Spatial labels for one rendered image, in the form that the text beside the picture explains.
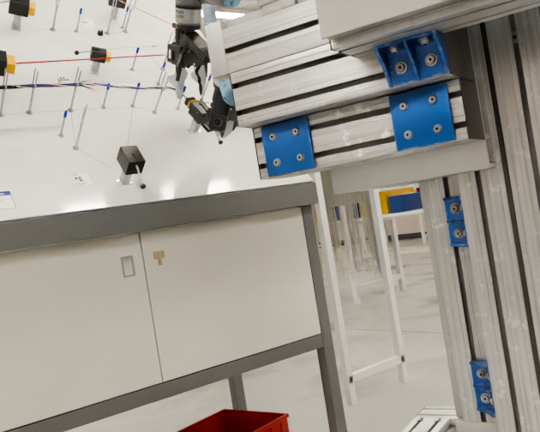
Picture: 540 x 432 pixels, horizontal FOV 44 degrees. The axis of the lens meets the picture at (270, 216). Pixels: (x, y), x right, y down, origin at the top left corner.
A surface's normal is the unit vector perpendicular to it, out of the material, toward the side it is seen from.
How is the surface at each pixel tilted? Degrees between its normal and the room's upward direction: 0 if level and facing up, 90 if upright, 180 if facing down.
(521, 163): 90
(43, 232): 90
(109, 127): 52
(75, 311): 90
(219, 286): 90
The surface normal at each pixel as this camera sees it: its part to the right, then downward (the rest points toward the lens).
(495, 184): -0.51, 0.08
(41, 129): 0.36, -0.69
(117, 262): 0.59, -0.10
